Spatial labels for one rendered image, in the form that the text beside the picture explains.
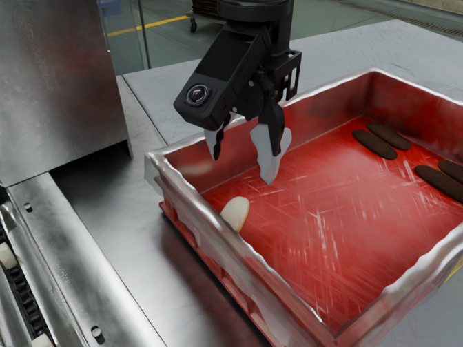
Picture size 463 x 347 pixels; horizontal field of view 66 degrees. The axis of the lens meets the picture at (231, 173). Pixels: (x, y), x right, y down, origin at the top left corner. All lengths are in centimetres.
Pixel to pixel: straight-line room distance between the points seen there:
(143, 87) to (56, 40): 38
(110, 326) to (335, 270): 26
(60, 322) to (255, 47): 33
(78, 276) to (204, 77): 25
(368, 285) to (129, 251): 30
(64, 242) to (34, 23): 26
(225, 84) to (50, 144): 32
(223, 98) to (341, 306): 27
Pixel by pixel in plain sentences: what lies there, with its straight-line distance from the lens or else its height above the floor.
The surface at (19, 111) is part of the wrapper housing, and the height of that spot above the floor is 96.
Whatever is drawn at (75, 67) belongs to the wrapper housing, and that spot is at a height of 100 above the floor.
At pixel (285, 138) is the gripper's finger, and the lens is 44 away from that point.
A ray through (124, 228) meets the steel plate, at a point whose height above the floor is 82.
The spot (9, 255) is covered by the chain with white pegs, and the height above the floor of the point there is 86.
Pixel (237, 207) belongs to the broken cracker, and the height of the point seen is 83.
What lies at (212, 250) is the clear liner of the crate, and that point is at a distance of 39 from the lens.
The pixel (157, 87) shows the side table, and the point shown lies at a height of 82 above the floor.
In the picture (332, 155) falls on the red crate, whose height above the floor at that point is 82.
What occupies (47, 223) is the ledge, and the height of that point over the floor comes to 86.
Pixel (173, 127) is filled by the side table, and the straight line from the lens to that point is 71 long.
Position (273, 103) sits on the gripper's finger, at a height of 102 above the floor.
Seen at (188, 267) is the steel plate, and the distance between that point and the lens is 47.
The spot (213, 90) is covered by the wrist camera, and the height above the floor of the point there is 105.
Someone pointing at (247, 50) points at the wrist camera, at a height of 108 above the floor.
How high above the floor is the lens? 120
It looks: 40 degrees down
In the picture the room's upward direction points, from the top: straight up
